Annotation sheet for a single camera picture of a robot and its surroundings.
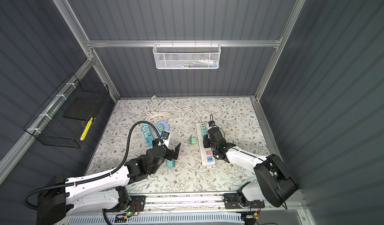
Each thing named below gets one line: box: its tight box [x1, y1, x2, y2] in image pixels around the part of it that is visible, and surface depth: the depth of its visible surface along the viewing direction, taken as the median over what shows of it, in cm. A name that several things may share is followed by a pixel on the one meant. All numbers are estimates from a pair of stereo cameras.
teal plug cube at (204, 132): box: [201, 128, 209, 137], surface depth 95 cm
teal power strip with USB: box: [141, 123, 154, 147], surface depth 96 cm
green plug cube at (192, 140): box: [189, 137, 197, 145], surface depth 96 cm
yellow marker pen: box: [79, 117, 94, 141], surface depth 70 cm
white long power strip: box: [195, 122, 216, 167], surface depth 88 cm
